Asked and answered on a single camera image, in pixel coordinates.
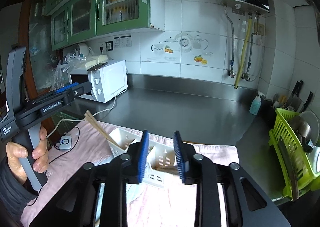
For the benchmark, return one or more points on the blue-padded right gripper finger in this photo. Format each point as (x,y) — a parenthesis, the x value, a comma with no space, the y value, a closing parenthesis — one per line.
(193,166)
(133,151)

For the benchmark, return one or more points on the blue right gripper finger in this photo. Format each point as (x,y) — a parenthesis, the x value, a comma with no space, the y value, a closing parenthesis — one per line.
(66,89)

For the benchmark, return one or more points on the dark wooden chopstick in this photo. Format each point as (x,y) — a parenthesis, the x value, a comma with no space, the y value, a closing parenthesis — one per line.
(169,169)

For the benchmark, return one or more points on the black sleeved forearm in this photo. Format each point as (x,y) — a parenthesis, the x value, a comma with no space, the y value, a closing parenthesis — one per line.
(14,196)

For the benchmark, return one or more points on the person's left hand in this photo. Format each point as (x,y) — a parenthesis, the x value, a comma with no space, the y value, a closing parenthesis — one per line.
(15,151)

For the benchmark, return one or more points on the white plastic utensil holder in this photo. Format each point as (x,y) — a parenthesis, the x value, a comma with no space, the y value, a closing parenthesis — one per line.
(160,155)

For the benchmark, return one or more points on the clear plastic bag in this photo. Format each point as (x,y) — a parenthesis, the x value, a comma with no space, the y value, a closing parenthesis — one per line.
(66,65)

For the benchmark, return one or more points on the white electric kettle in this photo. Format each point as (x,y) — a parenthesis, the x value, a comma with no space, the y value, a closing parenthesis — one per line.
(81,52)

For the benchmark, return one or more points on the white microwave oven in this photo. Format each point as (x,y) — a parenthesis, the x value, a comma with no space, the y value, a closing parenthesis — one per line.
(108,80)

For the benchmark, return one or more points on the white timer device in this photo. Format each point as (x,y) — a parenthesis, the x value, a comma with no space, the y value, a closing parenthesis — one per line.
(65,143)

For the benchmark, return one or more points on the pink and blue towel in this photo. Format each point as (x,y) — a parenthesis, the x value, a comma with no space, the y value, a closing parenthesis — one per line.
(84,189)

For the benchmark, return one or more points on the soap dispenser bottle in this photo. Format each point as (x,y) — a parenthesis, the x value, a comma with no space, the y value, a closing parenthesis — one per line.
(256,104)

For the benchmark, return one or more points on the green dish rack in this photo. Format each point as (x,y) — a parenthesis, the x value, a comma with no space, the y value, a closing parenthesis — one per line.
(299,177)

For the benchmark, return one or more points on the green wall cabinet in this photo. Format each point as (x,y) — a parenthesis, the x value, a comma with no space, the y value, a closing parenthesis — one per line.
(74,21)

